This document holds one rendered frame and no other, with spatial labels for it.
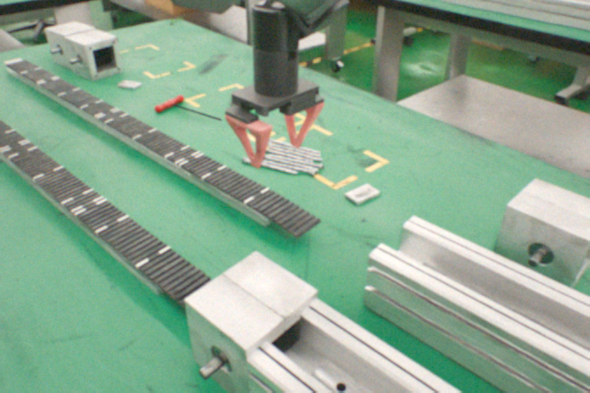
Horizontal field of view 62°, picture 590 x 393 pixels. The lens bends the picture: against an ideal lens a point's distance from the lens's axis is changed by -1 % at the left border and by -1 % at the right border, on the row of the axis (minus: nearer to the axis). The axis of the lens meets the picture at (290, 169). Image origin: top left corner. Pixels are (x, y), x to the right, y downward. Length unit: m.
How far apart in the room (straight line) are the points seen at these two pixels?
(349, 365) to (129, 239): 0.35
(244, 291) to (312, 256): 0.20
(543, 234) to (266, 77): 0.39
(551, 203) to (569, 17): 1.32
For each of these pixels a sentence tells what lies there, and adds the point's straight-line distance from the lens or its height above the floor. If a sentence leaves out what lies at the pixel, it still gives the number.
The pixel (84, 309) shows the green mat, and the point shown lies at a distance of 0.67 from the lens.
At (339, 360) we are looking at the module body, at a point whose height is 0.84.
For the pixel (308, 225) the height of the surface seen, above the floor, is 0.81.
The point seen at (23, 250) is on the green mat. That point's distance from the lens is 0.80.
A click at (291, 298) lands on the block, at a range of 0.51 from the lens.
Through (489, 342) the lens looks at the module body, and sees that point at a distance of 0.56.
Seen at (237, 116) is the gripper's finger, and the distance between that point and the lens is 0.62.
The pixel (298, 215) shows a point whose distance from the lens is 0.72.
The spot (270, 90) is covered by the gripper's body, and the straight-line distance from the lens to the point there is 0.61.
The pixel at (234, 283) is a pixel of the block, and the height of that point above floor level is 0.87.
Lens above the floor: 1.24
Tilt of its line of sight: 32 degrees down
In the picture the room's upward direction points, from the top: straight up
